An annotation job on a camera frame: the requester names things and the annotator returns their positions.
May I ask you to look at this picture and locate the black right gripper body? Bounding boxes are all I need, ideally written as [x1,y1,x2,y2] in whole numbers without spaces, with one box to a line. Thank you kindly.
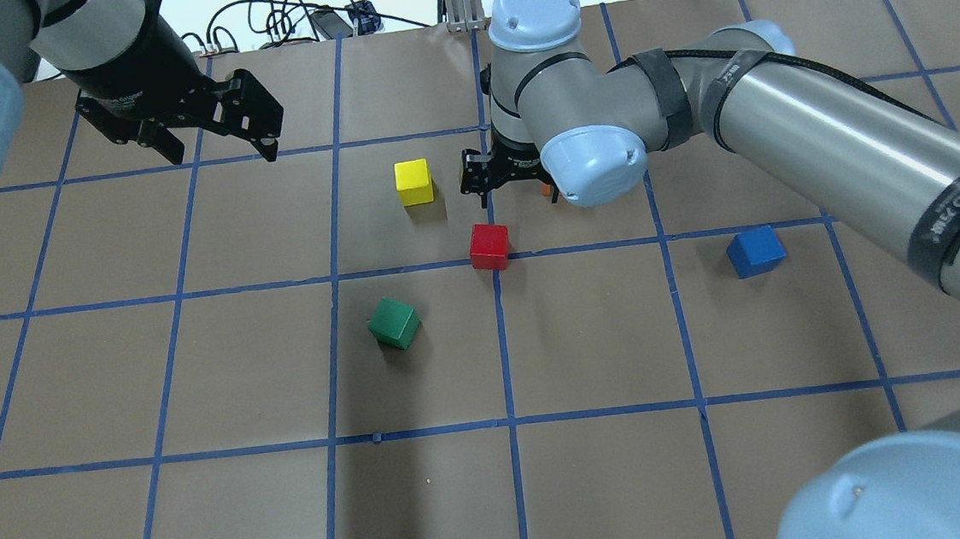
[459,130,559,196]

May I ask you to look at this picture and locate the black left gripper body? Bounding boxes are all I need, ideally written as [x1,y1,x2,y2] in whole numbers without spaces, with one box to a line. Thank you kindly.
[73,21,284,148]

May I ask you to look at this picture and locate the red wooden block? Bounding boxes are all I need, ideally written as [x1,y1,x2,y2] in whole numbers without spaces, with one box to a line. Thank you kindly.
[468,223,510,272]

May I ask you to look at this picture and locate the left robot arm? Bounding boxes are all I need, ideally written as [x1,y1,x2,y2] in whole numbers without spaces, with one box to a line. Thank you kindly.
[0,0,284,174]

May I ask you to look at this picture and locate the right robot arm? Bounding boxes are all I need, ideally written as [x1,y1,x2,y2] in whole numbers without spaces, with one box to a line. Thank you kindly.
[460,0,960,539]

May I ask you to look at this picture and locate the yellow wooden block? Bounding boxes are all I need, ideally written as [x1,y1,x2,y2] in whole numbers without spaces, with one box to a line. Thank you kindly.
[393,158,436,208]

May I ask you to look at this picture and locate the green wooden block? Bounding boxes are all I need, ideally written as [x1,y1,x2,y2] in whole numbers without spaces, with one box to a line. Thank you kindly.
[367,297,422,351]

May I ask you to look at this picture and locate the blue wooden block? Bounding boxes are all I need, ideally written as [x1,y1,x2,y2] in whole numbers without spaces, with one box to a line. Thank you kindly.
[726,225,788,280]

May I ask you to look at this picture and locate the circuit boards with cables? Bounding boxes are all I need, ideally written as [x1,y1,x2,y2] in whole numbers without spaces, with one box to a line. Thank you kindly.
[161,0,437,56]

